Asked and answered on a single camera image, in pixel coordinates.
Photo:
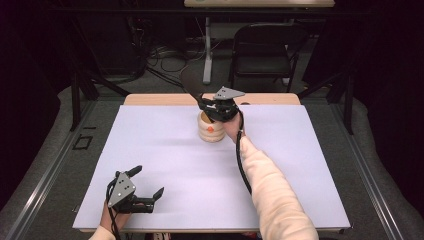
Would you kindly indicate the person's right hand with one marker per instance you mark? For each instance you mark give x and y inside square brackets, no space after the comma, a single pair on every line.
[231,128]

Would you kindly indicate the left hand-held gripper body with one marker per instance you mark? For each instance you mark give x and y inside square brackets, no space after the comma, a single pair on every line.
[121,191]

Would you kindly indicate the black metal stand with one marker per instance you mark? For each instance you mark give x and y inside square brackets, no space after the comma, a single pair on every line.
[76,100]
[348,100]

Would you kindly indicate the black horizontal bar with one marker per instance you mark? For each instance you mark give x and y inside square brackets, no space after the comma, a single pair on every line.
[133,11]

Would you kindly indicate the black folding chair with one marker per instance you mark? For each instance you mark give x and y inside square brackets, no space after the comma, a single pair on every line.
[261,63]

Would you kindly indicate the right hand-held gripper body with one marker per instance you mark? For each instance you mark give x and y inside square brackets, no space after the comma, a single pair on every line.
[225,110]

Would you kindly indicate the light wooden desk top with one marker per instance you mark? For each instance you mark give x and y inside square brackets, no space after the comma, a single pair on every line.
[260,3]

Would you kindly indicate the white table mat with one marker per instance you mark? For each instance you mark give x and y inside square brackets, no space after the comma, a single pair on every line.
[173,166]

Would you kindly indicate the person's left hand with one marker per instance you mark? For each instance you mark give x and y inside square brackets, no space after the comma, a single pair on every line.
[111,220]

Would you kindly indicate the cream ribbed holder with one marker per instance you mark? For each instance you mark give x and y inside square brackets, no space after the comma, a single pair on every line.
[210,135]

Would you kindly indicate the white desk leg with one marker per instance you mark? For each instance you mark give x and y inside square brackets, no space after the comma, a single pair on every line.
[208,50]

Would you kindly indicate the aluminium floor rail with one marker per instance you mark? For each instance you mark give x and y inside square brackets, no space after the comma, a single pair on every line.
[363,166]
[50,170]

